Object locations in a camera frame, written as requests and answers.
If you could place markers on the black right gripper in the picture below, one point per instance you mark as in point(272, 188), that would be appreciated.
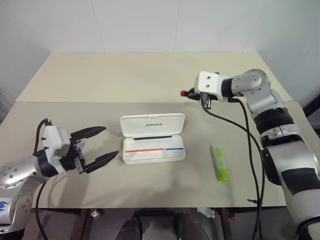
point(206, 100)

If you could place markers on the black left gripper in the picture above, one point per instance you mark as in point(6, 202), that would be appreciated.
point(72, 160)

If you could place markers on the red capped marker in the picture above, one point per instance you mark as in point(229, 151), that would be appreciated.
point(184, 93)

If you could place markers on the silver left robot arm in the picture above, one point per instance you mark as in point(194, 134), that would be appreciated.
point(17, 172)

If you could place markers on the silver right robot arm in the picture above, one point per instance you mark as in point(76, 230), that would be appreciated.
point(282, 150)

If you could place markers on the white plastic pencil case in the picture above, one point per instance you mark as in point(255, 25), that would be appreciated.
point(153, 140)

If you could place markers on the green marker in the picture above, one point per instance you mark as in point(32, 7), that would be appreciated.
point(220, 163)

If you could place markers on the small shiny crumpled wrapper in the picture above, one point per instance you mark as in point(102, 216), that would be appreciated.
point(95, 214)

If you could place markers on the dark rounded shape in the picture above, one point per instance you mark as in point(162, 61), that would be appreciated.
point(130, 230)

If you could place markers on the crumpled white paper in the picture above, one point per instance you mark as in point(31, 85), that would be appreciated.
point(207, 212)

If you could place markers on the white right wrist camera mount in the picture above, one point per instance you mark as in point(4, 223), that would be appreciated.
point(208, 82)

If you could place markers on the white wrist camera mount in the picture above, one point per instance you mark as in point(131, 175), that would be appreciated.
point(51, 140)
point(208, 82)

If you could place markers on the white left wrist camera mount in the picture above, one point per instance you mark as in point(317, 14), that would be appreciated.
point(51, 140)

